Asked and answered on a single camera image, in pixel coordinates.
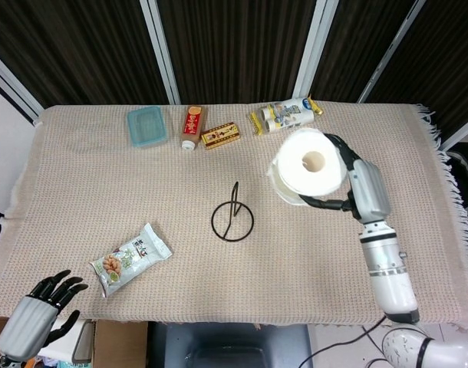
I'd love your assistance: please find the silver peanut snack bag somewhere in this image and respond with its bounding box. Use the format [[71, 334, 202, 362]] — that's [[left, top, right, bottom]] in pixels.
[[88, 222, 173, 299]]

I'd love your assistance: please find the brown bottle red label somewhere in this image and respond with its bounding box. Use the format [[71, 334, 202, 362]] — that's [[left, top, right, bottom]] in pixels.
[[180, 105, 206, 152]]

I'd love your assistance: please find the brown cardboard box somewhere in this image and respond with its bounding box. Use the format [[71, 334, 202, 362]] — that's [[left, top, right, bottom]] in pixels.
[[94, 320, 149, 368]]

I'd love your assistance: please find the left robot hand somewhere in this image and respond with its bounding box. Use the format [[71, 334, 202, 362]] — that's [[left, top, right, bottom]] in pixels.
[[0, 269, 90, 363]]

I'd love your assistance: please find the black wire roll holder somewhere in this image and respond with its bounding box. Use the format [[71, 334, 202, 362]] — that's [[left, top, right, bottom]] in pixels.
[[210, 181, 255, 242]]

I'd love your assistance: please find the white paper towel roll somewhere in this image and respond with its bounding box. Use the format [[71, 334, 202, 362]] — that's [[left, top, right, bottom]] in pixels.
[[265, 128, 348, 208]]

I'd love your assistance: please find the white partition frame post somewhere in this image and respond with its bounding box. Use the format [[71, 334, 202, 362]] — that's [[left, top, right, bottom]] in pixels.
[[357, 0, 425, 104], [294, 0, 339, 101], [139, 0, 181, 105], [0, 48, 43, 122]]

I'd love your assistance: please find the yellow and red box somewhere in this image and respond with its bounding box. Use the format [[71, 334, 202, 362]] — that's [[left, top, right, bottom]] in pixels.
[[199, 121, 242, 151]]

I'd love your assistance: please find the clear container blue lid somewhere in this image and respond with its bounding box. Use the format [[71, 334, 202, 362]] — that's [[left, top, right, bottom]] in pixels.
[[126, 106, 169, 149]]

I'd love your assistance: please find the beige woven tablecloth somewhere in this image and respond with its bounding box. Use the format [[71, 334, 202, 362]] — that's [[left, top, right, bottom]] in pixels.
[[0, 102, 468, 330]]

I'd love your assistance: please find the black bag grey stripe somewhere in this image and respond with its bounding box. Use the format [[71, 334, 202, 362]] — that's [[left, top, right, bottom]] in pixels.
[[447, 141, 468, 210]]

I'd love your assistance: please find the black plastic base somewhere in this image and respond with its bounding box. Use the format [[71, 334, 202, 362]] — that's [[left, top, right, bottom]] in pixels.
[[147, 321, 314, 368]]

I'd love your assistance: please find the black cable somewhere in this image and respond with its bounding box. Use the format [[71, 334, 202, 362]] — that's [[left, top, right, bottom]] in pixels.
[[299, 314, 391, 368]]

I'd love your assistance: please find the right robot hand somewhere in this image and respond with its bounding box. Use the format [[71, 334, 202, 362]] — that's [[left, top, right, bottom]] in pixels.
[[298, 133, 392, 224]]

